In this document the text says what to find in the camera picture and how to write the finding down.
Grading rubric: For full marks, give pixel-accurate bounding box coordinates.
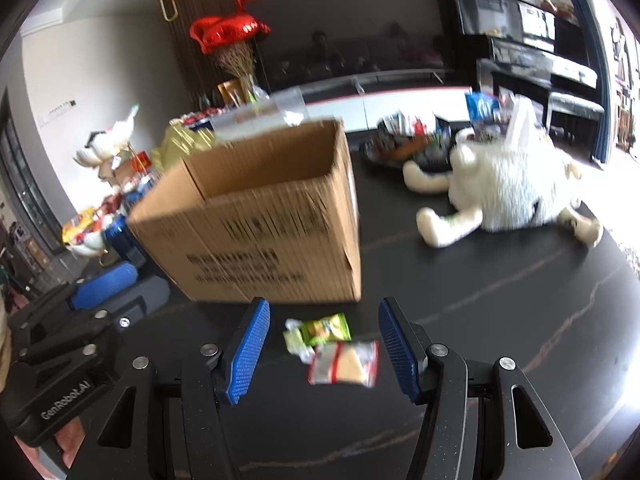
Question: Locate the white red snack packet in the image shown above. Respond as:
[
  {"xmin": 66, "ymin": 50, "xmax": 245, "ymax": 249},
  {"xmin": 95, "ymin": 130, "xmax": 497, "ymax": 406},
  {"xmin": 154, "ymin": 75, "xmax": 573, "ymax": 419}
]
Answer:
[{"xmin": 307, "ymin": 341, "xmax": 380, "ymax": 388}]

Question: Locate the white plush sheep toy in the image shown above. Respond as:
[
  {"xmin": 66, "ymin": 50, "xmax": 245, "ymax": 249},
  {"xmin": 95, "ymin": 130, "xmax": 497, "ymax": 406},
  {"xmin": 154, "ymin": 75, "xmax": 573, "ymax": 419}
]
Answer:
[{"xmin": 402, "ymin": 95, "xmax": 603, "ymax": 248}]

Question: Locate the dark blue curtain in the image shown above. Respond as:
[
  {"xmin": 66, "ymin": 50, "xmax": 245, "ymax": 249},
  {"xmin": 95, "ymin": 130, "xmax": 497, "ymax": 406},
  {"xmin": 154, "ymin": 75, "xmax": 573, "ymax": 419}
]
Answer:
[{"xmin": 567, "ymin": 0, "xmax": 613, "ymax": 163}]

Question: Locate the brown cardboard box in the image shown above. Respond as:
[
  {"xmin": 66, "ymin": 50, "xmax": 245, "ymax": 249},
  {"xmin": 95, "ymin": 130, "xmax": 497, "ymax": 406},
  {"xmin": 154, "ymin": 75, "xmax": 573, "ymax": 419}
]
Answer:
[{"xmin": 126, "ymin": 117, "xmax": 362, "ymax": 305}]

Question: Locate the clear plastic container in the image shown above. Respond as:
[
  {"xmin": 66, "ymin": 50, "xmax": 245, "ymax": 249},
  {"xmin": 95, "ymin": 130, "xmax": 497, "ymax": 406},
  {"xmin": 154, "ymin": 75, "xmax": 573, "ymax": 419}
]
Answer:
[{"xmin": 210, "ymin": 87, "xmax": 306, "ymax": 141}]

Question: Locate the black framed glass door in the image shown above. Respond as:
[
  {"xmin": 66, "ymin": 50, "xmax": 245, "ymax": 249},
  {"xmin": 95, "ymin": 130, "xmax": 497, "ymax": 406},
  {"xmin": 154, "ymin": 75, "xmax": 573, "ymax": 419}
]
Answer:
[{"xmin": 0, "ymin": 87, "xmax": 63, "ymax": 261}]

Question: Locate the black upright piano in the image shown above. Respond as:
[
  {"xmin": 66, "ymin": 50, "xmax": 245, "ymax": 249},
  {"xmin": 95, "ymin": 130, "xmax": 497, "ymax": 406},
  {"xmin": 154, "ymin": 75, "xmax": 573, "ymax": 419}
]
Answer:
[{"xmin": 440, "ymin": 0, "xmax": 608, "ymax": 126}]

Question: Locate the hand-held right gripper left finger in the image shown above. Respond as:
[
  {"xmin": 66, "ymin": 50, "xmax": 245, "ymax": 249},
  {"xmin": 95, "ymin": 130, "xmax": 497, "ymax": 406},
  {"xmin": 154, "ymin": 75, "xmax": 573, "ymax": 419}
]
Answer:
[{"xmin": 80, "ymin": 296, "xmax": 272, "ymax": 480}]

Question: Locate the gold brown gift bag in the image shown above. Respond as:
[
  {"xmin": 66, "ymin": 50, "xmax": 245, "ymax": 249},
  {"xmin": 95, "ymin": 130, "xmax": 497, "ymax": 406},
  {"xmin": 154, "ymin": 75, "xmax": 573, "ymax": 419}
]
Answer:
[{"xmin": 217, "ymin": 80, "xmax": 251, "ymax": 108}]

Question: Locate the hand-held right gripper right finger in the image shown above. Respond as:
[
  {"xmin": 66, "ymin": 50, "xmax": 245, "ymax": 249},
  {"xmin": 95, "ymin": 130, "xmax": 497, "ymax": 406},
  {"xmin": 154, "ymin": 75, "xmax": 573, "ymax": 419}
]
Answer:
[{"xmin": 377, "ymin": 297, "xmax": 583, "ymax": 480}]

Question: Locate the blue snack bag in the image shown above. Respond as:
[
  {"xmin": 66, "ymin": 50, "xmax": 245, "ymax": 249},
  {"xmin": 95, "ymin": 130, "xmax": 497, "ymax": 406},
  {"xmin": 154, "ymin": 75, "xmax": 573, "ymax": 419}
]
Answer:
[{"xmin": 465, "ymin": 91, "xmax": 501, "ymax": 128}]

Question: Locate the piano bench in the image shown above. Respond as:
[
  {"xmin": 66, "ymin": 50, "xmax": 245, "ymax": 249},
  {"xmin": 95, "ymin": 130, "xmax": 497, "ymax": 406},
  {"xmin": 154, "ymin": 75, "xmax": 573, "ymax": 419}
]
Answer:
[{"xmin": 547, "ymin": 91, "xmax": 606, "ymax": 133}]

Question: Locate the blue soda can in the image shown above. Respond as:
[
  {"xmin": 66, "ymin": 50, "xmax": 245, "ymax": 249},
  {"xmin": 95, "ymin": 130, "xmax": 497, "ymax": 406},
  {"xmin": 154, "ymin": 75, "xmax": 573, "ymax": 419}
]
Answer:
[{"xmin": 102, "ymin": 217, "xmax": 146, "ymax": 266}]

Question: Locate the dried flower bouquet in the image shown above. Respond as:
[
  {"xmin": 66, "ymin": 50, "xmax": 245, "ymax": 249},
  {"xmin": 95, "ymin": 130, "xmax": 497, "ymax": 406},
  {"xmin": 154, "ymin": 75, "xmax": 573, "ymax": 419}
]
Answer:
[{"xmin": 212, "ymin": 42, "xmax": 258, "ymax": 102}]

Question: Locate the dark tray of snack bags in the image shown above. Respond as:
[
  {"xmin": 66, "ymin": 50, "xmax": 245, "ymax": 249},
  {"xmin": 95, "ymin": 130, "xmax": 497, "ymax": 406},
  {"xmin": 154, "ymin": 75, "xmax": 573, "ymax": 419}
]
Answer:
[{"xmin": 360, "ymin": 112, "xmax": 453, "ymax": 168}]

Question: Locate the large black television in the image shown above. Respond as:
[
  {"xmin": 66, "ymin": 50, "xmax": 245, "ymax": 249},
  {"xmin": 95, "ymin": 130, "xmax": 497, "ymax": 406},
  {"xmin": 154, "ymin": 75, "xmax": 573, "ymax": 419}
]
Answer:
[{"xmin": 244, "ymin": 0, "xmax": 456, "ymax": 93}]

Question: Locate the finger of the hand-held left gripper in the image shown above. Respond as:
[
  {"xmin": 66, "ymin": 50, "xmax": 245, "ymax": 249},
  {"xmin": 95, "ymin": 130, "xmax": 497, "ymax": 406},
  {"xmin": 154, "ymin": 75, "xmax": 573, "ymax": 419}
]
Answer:
[
  {"xmin": 7, "ymin": 262, "xmax": 139, "ymax": 333},
  {"xmin": 20, "ymin": 277, "xmax": 171, "ymax": 367}
]

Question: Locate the white wall switch panel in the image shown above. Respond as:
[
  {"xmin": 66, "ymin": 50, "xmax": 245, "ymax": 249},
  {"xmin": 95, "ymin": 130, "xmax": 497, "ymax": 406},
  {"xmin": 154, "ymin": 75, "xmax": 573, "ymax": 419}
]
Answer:
[{"xmin": 42, "ymin": 100, "xmax": 76, "ymax": 123}]

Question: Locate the person's left hand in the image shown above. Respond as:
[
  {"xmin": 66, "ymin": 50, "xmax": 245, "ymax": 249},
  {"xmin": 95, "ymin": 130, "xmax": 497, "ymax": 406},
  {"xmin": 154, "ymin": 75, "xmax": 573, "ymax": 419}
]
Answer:
[{"xmin": 52, "ymin": 417, "xmax": 88, "ymax": 468}]

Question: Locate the white shell tiered snack stand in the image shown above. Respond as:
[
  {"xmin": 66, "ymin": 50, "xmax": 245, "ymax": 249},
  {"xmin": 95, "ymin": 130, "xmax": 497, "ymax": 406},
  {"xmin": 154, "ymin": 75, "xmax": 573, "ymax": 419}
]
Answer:
[{"xmin": 62, "ymin": 105, "xmax": 143, "ymax": 266}]

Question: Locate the yellow snack packet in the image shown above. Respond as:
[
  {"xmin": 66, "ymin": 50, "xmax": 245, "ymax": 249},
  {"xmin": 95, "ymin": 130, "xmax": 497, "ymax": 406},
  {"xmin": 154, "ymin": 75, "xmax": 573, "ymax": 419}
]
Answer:
[{"xmin": 61, "ymin": 210, "xmax": 96, "ymax": 246}]

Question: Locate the white plastic bag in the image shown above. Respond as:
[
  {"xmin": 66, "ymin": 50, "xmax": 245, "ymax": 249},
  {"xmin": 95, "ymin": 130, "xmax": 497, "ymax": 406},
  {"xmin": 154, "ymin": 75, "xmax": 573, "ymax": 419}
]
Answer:
[{"xmin": 505, "ymin": 95, "xmax": 538, "ymax": 146}]

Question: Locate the small green snack packet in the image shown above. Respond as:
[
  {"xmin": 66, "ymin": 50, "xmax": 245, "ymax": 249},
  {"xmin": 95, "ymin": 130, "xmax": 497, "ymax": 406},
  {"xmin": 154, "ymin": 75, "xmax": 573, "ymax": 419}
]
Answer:
[{"xmin": 283, "ymin": 313, "xmax": 351, "ymax": 361}]

